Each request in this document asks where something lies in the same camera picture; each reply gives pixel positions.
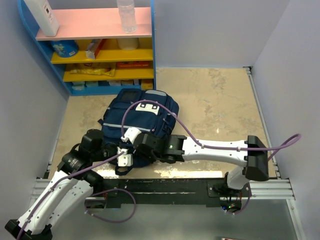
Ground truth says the navy blue student backpack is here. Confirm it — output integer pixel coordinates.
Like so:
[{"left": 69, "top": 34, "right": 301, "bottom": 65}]
[{"left": 97, "top": 87, "right": 180, "bottom": 176}]

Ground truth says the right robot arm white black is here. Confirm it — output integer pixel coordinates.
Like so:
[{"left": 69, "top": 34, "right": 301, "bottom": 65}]
[{"left": 133, "top": 133, "right": 270, "bottom": 197}]

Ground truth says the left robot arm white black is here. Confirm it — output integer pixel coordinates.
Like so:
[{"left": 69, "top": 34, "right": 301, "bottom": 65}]
[{"left": 4, "top": 129, "right": 118, "bottom": 240}]

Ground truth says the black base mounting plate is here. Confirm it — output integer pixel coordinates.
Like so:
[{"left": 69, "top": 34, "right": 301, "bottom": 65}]
[{"left": 74, "top": 177, "right": 253, "bottom": 209}]

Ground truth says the yellow snack packet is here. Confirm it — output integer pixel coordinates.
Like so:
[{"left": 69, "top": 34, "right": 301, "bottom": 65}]
[{"left": 70, "top": 62, "right": 116, "bottom": 77}]

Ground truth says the red flat box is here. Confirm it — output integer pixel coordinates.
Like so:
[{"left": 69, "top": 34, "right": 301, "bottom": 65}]
[{"left": 116, "top": 61, "right": 150, "bottom": 69}]

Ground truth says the blue shelf unit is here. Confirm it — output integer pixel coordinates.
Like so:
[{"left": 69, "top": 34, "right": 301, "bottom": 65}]
[{"left": 17, "top": 0, "right": 157, "bottom": 96}]

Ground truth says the orange white carton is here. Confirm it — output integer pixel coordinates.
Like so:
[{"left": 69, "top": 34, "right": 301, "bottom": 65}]
[{"left": 85, "top": 39, "right": 106, "bottom": 60}]

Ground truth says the blue snack canister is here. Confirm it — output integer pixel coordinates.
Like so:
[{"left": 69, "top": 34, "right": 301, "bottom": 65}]
[{"left": 50, "top": 40, "right": 79, "bottom": 58}]

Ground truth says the white cylindrical jar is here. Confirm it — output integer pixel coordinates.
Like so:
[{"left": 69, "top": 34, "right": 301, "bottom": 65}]
[{"left": 117, "top": 38, "right": 140, "bottom": 51}]

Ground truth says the clear plastic water bottle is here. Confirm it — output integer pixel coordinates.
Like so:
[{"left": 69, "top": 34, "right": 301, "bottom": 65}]
[{"left": 116, "top": 0, "right": 137, "bottom": 34}]

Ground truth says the white rectangular device box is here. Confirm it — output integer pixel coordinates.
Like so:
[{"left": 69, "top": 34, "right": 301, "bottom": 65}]
[{"left": 24, "top": 0, "right": 60, "bottom": 37}]

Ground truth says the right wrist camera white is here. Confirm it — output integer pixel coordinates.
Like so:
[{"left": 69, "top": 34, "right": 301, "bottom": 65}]
[{"left": 120, "top": 127, "right": 142, "bottom": 144}]

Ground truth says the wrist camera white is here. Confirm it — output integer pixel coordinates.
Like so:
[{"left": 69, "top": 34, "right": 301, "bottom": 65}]
[
  {"left": 117, "top": 147, "right": 134, "bottom": 167},
  {"left": 120, "top": 127, "right": 142, "bottom": 144}
]

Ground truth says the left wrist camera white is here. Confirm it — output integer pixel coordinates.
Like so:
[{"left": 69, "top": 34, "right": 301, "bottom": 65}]
[{"left": 117, "top": 147, "right": 134, "bottom": 167}]

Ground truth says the aluminium rail frame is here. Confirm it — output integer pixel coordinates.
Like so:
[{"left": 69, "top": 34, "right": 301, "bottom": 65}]
[{"left": 18, "top": 66, "right": 307, "bottom": 240}]

